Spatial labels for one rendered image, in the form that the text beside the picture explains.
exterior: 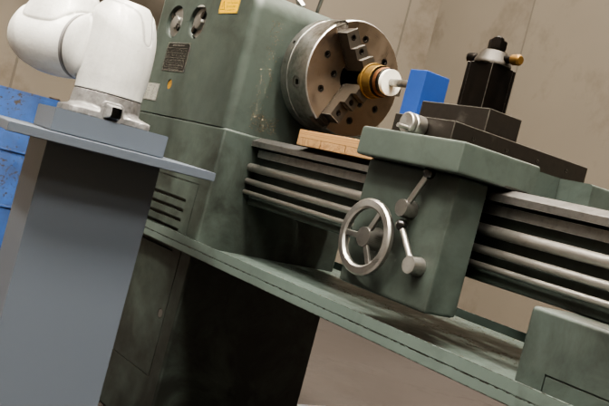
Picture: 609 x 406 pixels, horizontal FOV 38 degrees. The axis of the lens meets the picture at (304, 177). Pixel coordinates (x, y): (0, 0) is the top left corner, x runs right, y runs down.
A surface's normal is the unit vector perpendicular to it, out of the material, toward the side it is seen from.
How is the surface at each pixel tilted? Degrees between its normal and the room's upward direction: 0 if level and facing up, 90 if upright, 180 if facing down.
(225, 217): 90
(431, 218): 90
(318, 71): 90
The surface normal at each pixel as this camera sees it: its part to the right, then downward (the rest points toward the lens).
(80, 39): -0.50, -0.18
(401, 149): -0.79, -0.21
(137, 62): 0.74, 0.16
